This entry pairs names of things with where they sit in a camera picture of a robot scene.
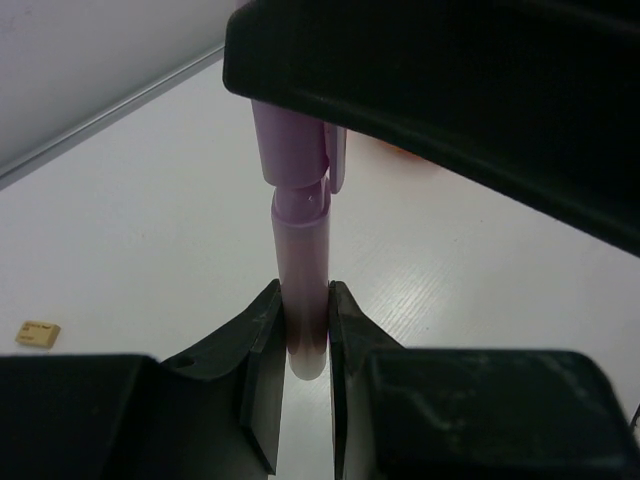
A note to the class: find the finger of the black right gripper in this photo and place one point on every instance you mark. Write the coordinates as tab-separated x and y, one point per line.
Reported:
537	100

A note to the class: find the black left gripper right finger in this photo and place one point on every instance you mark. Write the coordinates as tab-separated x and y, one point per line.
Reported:
459	413

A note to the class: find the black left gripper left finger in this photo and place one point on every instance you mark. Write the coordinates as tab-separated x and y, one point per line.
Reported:
212	411

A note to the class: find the purple translucent highlighter pen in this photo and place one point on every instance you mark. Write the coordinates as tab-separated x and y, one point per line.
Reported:
304	160

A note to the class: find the orange round divided container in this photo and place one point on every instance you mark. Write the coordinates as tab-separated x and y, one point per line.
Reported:
406	156

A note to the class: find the tan small eraser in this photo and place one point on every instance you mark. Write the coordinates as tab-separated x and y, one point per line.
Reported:
38	334

